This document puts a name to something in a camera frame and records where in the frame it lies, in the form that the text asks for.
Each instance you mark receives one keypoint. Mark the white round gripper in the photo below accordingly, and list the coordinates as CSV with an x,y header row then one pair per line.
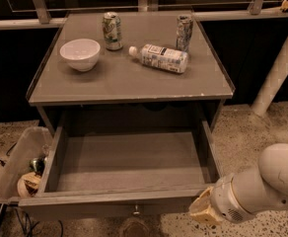
x,y
225,199

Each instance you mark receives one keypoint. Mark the grey top drawer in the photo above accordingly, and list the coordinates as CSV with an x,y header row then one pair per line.
x,y
104,175

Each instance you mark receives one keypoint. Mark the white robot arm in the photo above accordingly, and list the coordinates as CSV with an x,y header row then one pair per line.
x,y
240,197

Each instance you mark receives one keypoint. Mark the metal drawer knob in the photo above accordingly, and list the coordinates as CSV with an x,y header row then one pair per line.
x,y
136,211

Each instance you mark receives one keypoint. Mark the grey cabinet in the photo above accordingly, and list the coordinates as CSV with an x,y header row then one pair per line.
x,y
117,78

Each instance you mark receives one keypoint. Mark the clear plastic water bottle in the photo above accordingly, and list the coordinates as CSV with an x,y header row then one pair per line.
x,y
160,57

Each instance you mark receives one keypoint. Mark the green can in bin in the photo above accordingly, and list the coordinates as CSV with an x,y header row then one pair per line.
x,y
37,165

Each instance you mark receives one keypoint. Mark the round snack package in bin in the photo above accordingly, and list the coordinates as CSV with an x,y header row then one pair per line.
x,y
28,185

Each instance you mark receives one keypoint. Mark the white ceramic bowl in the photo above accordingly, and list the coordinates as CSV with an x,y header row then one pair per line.
x,y
81,54

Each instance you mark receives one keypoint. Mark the green white soda can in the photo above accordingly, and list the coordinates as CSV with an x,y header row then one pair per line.
x,y
112,31

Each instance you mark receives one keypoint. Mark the white diagonal post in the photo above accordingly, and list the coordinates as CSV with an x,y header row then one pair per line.
x,y
273,82

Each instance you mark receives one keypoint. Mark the metal railing frame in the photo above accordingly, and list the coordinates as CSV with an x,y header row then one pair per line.
x,y
35,7

